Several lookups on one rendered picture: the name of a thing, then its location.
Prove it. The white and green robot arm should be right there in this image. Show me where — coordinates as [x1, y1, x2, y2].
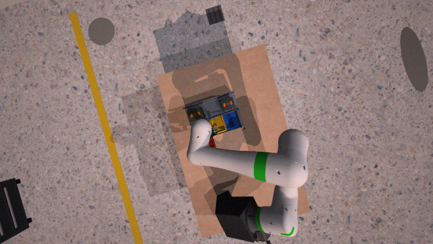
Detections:
[187, 119, 309, 244]

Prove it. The yellow bin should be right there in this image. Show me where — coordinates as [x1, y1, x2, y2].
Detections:
[209, 116, 226, 133]

